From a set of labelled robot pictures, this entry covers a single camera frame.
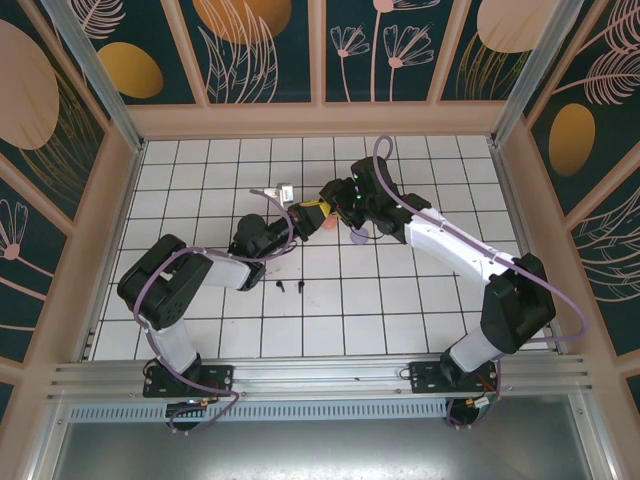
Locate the grey metal sheet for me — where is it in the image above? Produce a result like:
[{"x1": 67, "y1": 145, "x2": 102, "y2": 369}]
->
[{"x1": 47, "y1": 419, "x2": 599, "y2": 480}]

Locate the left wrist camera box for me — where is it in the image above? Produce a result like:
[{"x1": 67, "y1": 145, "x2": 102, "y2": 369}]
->
[{"x1": 251, "y1": 183, "x2": 296, "y2": 207}]

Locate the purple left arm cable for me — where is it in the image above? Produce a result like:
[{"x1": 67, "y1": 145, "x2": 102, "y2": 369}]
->
[{"x1": 134, "y1": 188, "x2": 296, "y2": 436}]

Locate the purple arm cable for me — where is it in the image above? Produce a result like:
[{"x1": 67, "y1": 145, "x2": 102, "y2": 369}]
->
[
  {"x1": 134, "y1": 188, "x2": 296, "y2": 436},
  {"x1": 373, "y1": 135, "x2": 587, "y2": 431}
]

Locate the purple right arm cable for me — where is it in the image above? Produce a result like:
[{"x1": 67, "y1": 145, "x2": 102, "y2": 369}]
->
[{"x1": 373, "y1": 135, "x2": 587, "y2": 431}]

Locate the aluminium table side rail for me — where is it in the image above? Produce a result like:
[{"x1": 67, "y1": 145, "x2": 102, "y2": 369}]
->
[
  {"x1": 491, "y1": 142, "x2": 569, "y2": 357},
  {"x1": 77, "y1": 142, "x2": 147, "y2": 362}
]

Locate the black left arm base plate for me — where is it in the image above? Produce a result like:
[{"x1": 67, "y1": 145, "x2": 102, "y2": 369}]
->
[{"x1": 142, "y1": 363, "x2": 236, "y2": 399}]

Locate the aluminium mounting rail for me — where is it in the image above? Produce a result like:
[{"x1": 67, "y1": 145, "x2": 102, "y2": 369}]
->
[{"x1": 47, "y1": 353, "x2": 596, "y2": 401}]

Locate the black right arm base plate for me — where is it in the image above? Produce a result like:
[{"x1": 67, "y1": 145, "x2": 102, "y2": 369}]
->
[{"x1": 408, "y1": 360, "x2": 501, "y2": 395}]

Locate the slotted grey cable duct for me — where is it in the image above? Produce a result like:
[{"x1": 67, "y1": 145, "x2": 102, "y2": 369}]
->
[{"x1": 67, "y1": 399, "x2": 451, "y2": 424}]

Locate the aluminium frame post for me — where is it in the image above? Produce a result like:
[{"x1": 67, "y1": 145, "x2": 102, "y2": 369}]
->
[
  {"x1": 39, "y1": 0, "x2": 147, "y2": 154},
  {"x1": 489, "y1": 0, "x2": 584, "y2": 149}
]

